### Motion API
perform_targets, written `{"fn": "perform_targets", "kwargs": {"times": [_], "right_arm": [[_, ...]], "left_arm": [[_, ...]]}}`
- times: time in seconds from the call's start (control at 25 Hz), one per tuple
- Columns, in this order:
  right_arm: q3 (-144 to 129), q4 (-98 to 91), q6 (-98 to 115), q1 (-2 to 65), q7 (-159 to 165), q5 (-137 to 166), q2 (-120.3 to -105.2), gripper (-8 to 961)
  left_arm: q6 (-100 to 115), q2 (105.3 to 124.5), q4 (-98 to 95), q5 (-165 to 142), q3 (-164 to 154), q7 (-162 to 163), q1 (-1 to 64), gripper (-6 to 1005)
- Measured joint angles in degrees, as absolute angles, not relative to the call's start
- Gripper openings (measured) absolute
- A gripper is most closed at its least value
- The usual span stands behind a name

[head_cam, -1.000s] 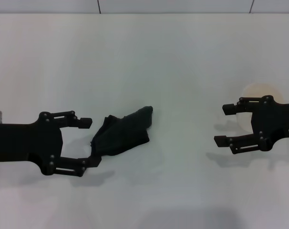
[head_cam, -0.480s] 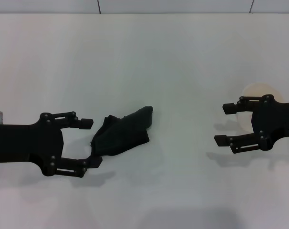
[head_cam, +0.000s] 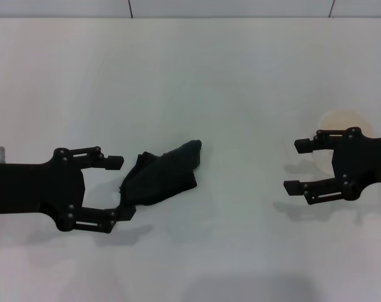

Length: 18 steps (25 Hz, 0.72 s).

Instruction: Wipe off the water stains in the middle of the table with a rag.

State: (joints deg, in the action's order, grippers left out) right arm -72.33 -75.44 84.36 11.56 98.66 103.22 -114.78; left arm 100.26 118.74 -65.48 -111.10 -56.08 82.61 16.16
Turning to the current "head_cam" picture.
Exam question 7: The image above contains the white paper cup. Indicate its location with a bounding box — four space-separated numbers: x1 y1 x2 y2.
312 109 375 174

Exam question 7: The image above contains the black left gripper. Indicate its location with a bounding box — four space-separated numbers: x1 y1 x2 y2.
0 146 138 234

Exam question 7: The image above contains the dark cloth rag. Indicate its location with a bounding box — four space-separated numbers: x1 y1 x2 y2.
119 139 203 208

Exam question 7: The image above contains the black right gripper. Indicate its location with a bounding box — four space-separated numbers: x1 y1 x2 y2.
283 126 381 206

